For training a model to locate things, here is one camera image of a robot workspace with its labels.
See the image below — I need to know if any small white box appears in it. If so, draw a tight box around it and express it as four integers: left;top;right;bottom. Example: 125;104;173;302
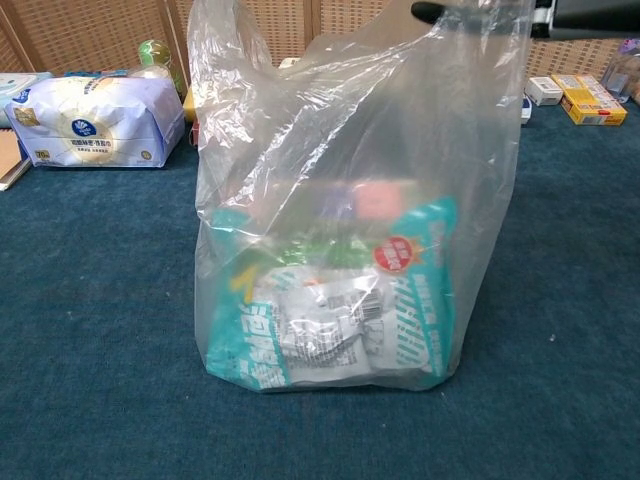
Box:
524;76;564;107

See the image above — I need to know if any pink purple box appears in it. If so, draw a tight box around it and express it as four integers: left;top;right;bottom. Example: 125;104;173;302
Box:
319;179;416;221

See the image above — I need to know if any teal white detergent pouch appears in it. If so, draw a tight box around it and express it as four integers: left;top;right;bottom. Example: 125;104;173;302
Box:
207;195;460;389

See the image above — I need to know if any clear plastic bottle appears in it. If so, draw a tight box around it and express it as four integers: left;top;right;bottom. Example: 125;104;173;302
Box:
599;39;640;104

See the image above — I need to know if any wooden woven folding screen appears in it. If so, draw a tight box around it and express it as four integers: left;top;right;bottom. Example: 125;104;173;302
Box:
0;0;640;96

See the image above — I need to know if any white crinkled printed packet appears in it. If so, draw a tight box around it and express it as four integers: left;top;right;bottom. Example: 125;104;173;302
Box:
249;267;396;386

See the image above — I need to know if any teal carpet mat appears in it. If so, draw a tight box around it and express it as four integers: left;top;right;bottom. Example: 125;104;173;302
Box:
0;92;640;480

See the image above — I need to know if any green white bottle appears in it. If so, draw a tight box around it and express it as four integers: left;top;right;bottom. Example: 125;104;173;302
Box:
137;39;186;96

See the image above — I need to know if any white blue tissue pack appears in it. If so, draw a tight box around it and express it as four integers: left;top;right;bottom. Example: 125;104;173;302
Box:
4;74;186;169

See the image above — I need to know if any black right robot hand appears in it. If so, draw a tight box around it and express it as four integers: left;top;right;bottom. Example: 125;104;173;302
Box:
409;0;533;30

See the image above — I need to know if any transparent plastic shopping bag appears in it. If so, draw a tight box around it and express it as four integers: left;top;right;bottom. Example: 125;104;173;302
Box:
187;0;532;394

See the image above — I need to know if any light blue wipes pack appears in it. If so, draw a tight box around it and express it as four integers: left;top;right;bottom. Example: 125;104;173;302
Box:
0;72;54;126

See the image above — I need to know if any green plastic packet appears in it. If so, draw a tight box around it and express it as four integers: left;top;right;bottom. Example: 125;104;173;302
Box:
269;234;376;266

